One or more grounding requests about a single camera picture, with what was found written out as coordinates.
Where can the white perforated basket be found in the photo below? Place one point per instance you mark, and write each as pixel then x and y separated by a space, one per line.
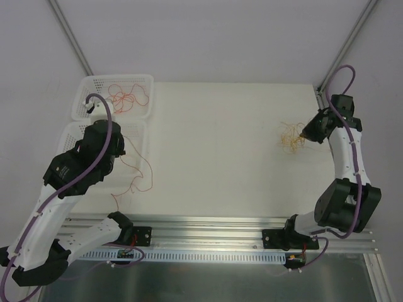
pixel 135 137
pixel 130 94

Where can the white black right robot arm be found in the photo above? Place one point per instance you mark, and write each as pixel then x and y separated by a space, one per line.
pixel 346 206

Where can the aluminium front rail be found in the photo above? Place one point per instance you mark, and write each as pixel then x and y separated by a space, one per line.
pixel 216 233

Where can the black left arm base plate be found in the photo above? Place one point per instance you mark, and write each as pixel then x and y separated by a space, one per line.
pixel 138 236

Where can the near white perforated basket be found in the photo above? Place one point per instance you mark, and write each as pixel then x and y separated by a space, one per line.
pixel 135 137

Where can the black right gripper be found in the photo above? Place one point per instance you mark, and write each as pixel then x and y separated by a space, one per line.
pixel 318 129

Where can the right side aluminium rail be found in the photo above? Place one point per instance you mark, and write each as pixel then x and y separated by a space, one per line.
pixel 320 98

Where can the right aluminium frame post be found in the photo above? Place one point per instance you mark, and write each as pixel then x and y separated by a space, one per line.
pixel 365 14

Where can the left aluminium frame post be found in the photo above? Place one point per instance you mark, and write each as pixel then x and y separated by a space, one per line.
pixel 70 36

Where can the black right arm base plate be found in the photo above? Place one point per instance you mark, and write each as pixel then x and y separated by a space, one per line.
pixel 274 239

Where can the aluminium rail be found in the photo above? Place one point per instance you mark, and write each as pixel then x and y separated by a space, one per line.
pixel 320 98
pixel 216 233

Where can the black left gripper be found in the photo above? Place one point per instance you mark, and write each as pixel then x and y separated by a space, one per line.
pixel 102 124

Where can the far white perforated basket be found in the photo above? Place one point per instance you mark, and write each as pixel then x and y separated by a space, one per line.
pixel 130 94

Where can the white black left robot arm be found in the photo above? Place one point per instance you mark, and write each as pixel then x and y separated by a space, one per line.
pixel 38 256

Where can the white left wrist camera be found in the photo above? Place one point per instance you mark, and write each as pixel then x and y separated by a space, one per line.
pixel 96 110

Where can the aluminium frame post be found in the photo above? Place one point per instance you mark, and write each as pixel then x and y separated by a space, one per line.
pixel 365 14
pixel 70 36

